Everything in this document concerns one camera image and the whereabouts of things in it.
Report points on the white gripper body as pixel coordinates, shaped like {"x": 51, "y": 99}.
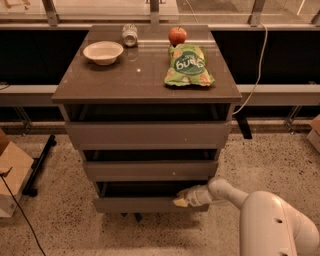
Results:
{"x": 193, "y": 196}

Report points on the grey bottom drawer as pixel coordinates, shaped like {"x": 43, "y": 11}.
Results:
{"x": 143, "y": 197}

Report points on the grey drawer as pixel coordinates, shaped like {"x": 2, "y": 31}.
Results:
{"x": 147, "y": 135}
{"x": 150, "y": 170}
{"x": 143, "y": 197}

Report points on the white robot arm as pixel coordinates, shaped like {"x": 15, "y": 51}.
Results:
{"x": 268, "y": 225}

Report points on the grey middle drawer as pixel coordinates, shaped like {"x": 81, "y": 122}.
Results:
{"x": 150, "y": 170}

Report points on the grey top drawer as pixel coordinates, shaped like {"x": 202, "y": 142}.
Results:
{"x": 147, "y": 135}

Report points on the grey drawer cabinet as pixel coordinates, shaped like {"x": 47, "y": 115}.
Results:
{"x": 133, "y": 90}

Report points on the black cabinet foot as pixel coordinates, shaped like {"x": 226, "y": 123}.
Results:
{"x": 137, "y": 216}

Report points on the black stand leg right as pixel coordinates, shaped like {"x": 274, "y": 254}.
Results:
{"x": 243, "y": 124}

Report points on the black stand leg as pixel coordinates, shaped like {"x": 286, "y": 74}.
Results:
{"x": 36, "y": 167}
{"x": 243, "y": 124}

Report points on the green chip bag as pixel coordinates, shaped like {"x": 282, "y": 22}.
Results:
{"x": 188, "y": 66}

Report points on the cardboard box right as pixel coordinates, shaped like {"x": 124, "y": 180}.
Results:
{"x": 314, "y": 135}

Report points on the cardboard box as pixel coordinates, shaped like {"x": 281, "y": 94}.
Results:
{"x": 16, "y": 164}
{"x": 314, "y": 135}

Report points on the black stand leg left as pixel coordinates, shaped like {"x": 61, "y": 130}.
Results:
{"x": 36, "y": 167}

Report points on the red apple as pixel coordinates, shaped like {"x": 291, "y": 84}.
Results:
{"x": 177, "y": 35}

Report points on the white paper bowl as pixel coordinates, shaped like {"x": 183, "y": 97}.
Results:
{"x": 103, "y": 52}

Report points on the cardboard box left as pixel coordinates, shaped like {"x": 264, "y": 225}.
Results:
{"x": 16, "y": 164}

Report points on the silver soda can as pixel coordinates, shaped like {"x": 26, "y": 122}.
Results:
{"x": 130, "y": 35}

